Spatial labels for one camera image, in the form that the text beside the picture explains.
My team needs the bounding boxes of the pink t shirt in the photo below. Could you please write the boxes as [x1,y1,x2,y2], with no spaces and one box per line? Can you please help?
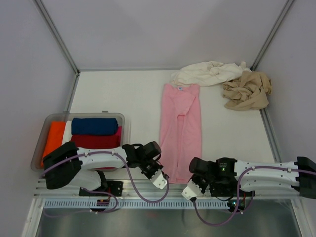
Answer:
[159,84,202,184]

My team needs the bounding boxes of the beige tan t shirt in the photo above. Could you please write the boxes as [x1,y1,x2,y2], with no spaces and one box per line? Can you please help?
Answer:
[223,71,273,111]

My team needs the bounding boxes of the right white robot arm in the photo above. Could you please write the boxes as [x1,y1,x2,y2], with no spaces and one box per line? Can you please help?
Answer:
[182,157,316,200]

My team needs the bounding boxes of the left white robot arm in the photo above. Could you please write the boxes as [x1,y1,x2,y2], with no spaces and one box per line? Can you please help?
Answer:
[42,141,167,196]

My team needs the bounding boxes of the magenta rolled t shirt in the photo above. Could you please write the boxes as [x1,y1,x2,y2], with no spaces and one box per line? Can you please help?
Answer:
[116,126,122,141]

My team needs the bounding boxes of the dark red rolled t shirt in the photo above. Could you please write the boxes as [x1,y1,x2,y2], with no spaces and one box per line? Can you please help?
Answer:
[70,135,120,149]

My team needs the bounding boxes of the blue rolled t shirt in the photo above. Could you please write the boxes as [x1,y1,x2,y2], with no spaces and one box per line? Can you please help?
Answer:
[71,118,119,136]

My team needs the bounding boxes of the white rolled t shirt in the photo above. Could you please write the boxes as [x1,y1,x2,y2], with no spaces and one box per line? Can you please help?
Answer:
[61,121,72,145]

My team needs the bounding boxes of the orange rolled t shirt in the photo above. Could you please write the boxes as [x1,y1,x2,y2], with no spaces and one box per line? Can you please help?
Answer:
[40,121,66,168]

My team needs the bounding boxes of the cream white t shirt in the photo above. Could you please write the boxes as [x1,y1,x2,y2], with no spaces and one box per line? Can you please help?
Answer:
[170,61,250,87]

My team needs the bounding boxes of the grey plastic bin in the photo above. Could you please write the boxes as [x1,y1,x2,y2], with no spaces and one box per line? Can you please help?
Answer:
[31,112,125,171]

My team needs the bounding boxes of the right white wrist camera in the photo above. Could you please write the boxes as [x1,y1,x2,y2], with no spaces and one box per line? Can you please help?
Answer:
[181,180,201,200]

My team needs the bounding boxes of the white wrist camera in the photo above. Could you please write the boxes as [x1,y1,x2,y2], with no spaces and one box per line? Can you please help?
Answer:
[181,180,201,200]
[150,170,167,190]

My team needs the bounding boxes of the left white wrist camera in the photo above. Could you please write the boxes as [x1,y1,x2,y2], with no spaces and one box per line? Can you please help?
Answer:
[150,170,167,190]

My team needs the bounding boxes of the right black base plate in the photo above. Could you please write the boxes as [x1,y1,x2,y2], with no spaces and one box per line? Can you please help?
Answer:
[208,182,255,198]

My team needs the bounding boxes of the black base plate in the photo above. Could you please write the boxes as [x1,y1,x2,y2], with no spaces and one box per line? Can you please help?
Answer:
[208,182,255,198]
[79,181,123,197]

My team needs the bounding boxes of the aluminium rail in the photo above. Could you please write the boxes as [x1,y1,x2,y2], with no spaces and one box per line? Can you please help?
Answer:
[34,179,299,199]

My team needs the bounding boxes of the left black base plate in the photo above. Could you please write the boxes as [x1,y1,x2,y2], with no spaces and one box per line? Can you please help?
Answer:
[79,181,123,197]

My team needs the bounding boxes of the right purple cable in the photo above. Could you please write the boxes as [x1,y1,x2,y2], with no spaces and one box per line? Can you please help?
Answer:
[194,165,316,227]

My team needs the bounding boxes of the white slotted cable duct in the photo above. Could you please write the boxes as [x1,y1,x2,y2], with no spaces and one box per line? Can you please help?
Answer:
[43,199,230,208]

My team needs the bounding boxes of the left aluminium frame post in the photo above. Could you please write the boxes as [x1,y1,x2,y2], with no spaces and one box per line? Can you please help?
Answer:
[33,0,80,75]

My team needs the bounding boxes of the aluminium frame post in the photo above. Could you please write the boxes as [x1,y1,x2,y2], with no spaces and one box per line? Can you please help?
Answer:
[250,0,296,71]
[33,0,80,75]

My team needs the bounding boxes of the right aluminium frame post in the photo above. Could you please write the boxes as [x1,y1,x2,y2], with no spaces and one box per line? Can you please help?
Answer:
[250,0,296,71]

